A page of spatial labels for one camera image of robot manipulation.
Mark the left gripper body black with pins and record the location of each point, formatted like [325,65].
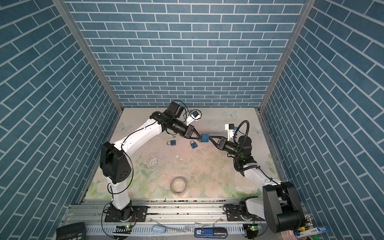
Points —
[180,128]

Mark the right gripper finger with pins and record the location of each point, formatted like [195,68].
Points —
[219,145]
[217,138]

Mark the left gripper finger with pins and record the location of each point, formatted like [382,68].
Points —
[189,136]
[196,135]

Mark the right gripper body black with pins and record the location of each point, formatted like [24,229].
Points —
[231,147]

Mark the blue padlock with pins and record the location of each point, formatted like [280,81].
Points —
[205,138]
[193,144]
[171,143]

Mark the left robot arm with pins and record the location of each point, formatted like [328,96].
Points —
[116,163]

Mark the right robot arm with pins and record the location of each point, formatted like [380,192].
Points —
[280,205]

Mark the clear tape roll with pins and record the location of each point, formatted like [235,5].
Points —
[178,186]

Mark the blue black device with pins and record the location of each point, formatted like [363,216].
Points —
[211,233]

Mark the light blue small object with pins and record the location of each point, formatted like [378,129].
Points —
[159,229]

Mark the black calculator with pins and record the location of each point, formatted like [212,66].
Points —
[76,231]

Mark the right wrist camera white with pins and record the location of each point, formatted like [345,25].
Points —
[230,128]

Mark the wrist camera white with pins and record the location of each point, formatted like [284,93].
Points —
[194,115]
[230,128]

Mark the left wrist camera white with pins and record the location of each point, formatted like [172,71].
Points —
[194,115]

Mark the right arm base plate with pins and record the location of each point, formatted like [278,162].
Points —
[236,213]

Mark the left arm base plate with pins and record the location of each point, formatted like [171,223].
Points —
[138,213]

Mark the aluminium mounting rail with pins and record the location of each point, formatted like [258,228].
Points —
[162,211]

